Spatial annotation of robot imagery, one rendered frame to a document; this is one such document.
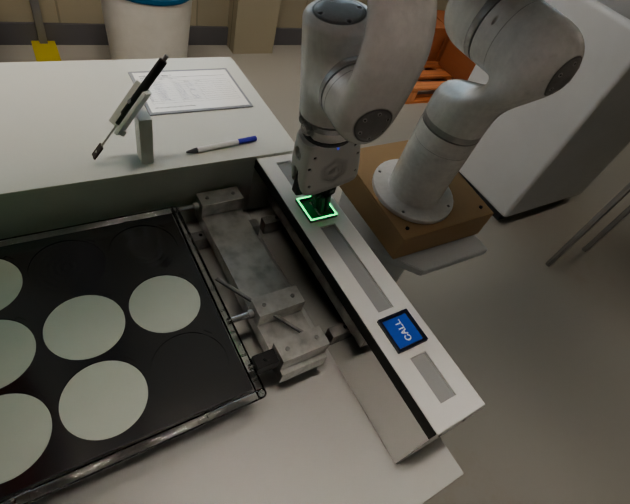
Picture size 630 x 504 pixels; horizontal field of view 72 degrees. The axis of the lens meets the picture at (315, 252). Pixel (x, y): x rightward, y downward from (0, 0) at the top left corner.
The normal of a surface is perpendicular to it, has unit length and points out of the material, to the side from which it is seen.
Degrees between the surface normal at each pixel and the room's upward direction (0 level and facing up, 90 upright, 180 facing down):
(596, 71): 90
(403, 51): 70
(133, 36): 94
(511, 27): 65
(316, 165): 89
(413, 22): 54
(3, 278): 0
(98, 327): 0
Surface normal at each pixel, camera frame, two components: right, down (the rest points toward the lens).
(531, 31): -0.42, -0.11
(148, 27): 0.25, 0.81
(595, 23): -0.85, 0.24
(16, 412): 0.24, -0.63
